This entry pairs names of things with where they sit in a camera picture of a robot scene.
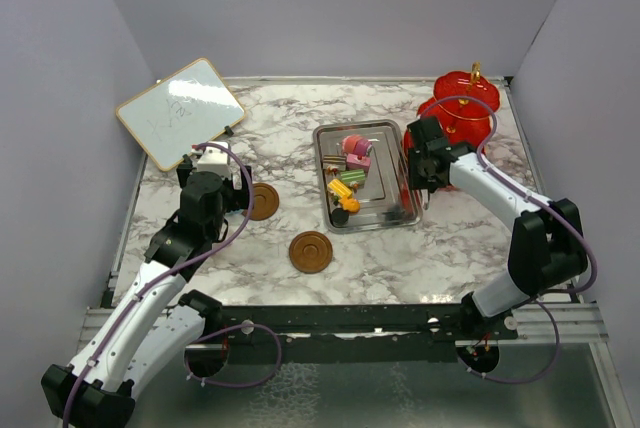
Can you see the stainless steel tray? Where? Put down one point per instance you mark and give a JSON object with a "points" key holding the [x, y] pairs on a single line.
{"points": [[385, 199]]}

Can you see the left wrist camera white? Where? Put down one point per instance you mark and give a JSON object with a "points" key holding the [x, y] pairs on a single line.
{"points": [[212, 160]]}

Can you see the black mounting rail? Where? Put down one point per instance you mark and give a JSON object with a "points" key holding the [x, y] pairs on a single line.
{"points": [[343, 334]]}

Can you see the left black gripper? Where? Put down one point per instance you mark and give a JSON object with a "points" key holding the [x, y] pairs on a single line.
{"points": [[239, 198]]}

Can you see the brown layered cake slice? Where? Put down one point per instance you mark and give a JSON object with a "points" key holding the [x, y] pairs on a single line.
{"points": [[333, 163]]}

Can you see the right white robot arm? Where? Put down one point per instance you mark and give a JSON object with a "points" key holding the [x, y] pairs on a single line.
{"points": [[546, 244]]}

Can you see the metal tongs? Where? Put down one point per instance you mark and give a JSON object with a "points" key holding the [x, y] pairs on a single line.
{"points": [[425, 199]]}

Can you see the black round cookie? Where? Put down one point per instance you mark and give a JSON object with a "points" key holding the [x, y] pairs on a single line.
{"points": [[339, 217]]}

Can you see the orange fish-shaped pastry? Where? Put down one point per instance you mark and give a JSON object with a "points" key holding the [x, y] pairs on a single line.
{"points": [[350, 205]]}

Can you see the green layered cake slice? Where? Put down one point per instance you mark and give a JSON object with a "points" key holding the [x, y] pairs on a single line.
{"points": [[353, 178]]}

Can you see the pink cake with cherry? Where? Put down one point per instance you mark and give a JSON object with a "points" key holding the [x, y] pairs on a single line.
{"points": [[355, 162]]}

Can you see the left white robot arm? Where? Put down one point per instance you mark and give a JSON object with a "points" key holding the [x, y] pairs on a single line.
{"points": [[100, 386]]}

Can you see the brown wooden coaster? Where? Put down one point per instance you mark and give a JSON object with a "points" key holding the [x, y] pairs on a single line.
{"points": [[310, 252], [266, 201]]}

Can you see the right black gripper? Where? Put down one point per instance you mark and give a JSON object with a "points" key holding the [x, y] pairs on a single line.
{"points": [[416, 180]]}

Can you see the red three-tier cake stand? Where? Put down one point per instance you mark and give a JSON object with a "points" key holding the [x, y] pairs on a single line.
{"points": [[465, 104]]}

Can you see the whiteboard with yellow frame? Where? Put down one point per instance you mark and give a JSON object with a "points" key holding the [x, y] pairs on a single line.
{"points": [[191, 106]]}

